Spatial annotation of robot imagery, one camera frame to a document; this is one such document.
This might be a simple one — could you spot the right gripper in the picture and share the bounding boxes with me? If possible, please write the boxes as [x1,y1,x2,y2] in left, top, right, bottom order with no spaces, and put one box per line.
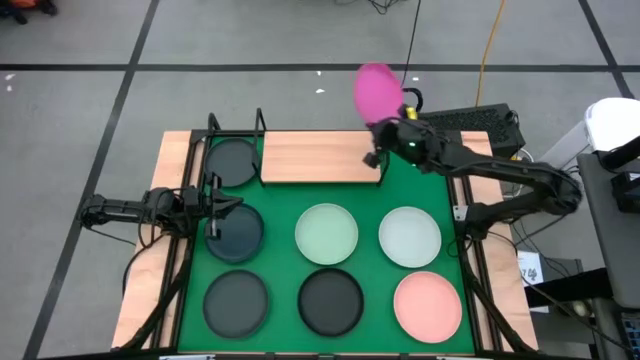
[363,104,445,176]

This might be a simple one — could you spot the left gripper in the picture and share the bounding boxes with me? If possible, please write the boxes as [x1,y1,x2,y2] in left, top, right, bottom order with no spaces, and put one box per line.
[142,171,245,241]

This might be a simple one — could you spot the magenta plate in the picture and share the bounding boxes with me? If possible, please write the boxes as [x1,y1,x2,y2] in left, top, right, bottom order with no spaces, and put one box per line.
[353,62,405,126]

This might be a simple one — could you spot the dark blue plate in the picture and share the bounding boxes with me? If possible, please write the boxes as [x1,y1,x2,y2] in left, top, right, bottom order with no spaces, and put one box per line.
[204,202,266,265]

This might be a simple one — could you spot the dark grey plate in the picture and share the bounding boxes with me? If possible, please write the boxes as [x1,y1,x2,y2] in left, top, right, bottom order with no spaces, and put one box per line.
[202,269,270,340]
[204,138,261,189]

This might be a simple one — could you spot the mint green plate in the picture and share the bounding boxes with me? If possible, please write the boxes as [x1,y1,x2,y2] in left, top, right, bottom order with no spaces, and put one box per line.
[294,202,360,266]

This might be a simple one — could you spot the pale grey plate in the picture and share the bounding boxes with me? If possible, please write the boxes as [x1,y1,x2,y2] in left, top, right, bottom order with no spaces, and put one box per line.
[378,205,443,269]

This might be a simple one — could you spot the black plate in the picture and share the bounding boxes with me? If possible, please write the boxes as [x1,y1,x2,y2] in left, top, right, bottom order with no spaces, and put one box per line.
[297,267,365,338]

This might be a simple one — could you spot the salmon pink plate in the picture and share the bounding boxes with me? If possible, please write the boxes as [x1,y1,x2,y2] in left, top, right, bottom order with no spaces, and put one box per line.
[392,270,464,345]

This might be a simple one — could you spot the green table mat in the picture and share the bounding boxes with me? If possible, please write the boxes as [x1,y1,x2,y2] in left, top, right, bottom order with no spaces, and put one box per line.
[177,134,476,355]

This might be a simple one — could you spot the black computer box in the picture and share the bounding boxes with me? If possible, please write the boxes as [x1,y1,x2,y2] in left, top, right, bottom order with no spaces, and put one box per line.
[418,103,527,160]

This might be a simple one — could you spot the white paper label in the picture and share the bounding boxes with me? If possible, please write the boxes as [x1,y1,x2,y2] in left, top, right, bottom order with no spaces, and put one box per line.
[516,249,546,287]

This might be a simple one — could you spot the white rounded appliance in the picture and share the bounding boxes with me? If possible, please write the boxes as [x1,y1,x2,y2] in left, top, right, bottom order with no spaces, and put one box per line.
[583,97,640,152]

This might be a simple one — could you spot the grey desk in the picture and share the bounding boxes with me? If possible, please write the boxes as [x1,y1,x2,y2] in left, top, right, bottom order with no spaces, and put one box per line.
[577,149,640,309]

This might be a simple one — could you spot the black and orange floor object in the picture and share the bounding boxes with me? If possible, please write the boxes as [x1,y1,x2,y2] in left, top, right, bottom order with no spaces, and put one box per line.
[0,0,59,25]

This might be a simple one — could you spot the black keyboard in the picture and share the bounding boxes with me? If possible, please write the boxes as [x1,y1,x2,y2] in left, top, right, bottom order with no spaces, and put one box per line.
[618,309,640,354]

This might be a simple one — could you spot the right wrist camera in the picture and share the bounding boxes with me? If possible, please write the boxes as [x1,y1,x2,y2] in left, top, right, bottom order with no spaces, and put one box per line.
[399,130,426,160]

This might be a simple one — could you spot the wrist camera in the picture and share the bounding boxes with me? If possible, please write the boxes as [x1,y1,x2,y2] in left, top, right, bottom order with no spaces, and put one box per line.
[399,130,426,160]
[173,186,204,209]

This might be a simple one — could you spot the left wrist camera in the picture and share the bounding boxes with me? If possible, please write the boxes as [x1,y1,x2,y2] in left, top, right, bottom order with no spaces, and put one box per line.
[173,186,204,209]

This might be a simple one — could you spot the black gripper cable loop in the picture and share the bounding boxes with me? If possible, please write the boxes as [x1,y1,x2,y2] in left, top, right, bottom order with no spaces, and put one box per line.
[401,87,425,114]

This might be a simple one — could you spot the black wire dish rack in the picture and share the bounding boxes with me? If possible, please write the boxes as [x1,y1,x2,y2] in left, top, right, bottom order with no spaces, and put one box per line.
[205,107,392,187]

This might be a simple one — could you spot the black hanging cable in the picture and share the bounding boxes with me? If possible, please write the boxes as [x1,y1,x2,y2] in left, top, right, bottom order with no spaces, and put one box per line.
[401,0,423,87]

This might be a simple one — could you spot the black cable tangle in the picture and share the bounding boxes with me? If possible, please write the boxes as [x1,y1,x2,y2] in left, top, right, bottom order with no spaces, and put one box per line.
[333,0,401,15]

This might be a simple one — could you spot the yellow hanging cable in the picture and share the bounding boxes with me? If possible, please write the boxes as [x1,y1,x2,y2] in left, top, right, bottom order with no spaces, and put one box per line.
[474,0,509,107]

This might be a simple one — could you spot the black table side frame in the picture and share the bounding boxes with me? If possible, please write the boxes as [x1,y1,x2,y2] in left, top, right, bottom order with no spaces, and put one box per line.
[446,130,539,354]
[112,128,209,351]

